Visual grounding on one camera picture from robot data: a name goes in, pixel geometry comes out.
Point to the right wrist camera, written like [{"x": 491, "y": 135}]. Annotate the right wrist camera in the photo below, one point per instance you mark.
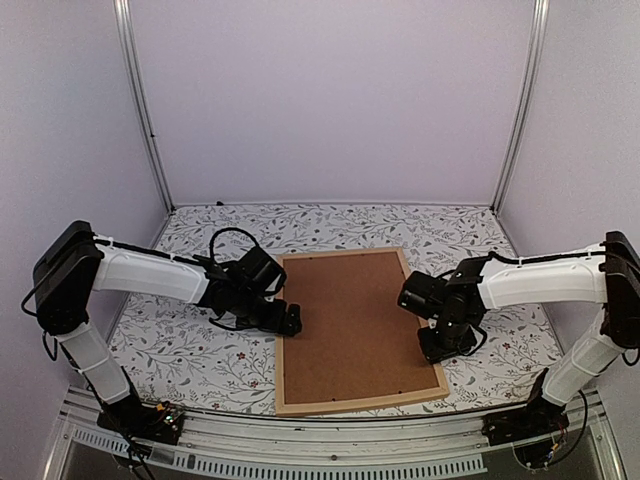
[{"x": 423, "y": 295}]

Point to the brown backing board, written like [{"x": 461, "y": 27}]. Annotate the brown backing board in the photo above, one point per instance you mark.
[{"x": 350, "y": 330}]

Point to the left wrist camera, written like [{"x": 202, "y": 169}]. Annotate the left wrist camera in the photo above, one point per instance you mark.
[{"x": 260, "y": 273}]

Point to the aluminium corner post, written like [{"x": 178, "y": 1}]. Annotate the aluminium corner post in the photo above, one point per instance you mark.
[
  {"x": 132, "y": 66},
  {"x": 525, "y": 98}
]

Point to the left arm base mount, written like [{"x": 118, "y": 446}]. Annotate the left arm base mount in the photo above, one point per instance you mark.
[{"x": 130, "y": 417}]

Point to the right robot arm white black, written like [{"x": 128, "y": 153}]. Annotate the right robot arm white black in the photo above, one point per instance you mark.
[{"x": 596, "y": 286}]

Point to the floral patterned table mat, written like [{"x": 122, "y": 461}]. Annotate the floral patterned table mat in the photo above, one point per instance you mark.
[{"x": 172, "y": 352}]

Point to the aluminium front rail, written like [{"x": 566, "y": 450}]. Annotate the aluminium front rail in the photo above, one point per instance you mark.
[{"x": 222, "y": 445}]

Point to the right aluminium corner post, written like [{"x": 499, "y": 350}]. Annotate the right aluminium corner post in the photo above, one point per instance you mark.
[{"x": 525, "y": 98}]

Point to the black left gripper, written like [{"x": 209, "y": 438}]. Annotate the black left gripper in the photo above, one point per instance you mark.
[{"x": 275, "y": 324}]

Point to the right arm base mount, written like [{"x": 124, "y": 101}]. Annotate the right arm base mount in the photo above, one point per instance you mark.
[{"x": 538, "y": 417}]

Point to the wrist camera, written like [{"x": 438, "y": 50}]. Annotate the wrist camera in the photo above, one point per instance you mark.
[
  {"x": 260, "y": 273},
  {"x": 423, "y": 295}
]

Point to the left aluminium corner post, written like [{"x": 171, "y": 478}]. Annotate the left aluminium corner post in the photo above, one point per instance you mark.
[{"x": 132, "y": 66}]

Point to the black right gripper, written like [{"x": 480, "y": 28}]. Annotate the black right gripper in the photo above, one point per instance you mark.
[{"x": 433, "y": 355}]

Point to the light wooden picture frame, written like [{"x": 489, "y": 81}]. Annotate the light wooden picture frame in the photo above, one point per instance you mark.
[{"x": 350, "y": 402}]

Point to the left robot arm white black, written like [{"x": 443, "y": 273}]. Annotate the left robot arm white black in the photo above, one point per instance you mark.
[{"x": 83, "y": 279}]

